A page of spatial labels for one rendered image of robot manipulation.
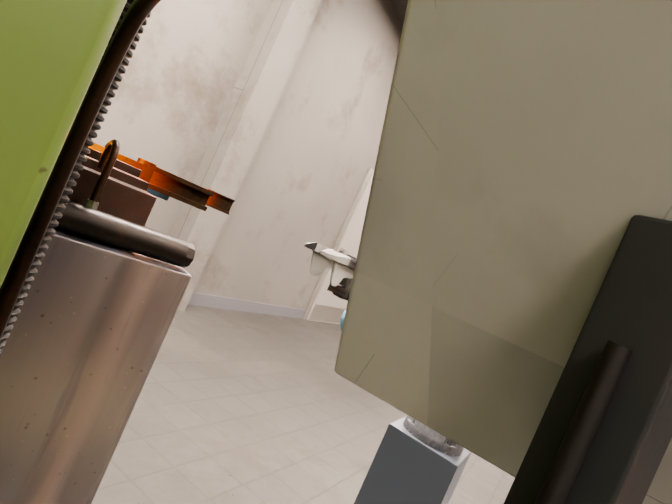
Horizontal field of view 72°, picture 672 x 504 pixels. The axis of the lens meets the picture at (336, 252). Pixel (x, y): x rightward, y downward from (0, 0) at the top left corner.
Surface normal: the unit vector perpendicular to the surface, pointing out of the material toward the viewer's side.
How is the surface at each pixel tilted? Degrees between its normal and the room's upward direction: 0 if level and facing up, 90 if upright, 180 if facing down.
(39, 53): 90
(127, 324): 90
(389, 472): 90
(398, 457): 90
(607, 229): 120
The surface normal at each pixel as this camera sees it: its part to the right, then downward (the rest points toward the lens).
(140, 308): 0.58, 0.26
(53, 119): 0.74, 0.33
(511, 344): -0.54, 0.31
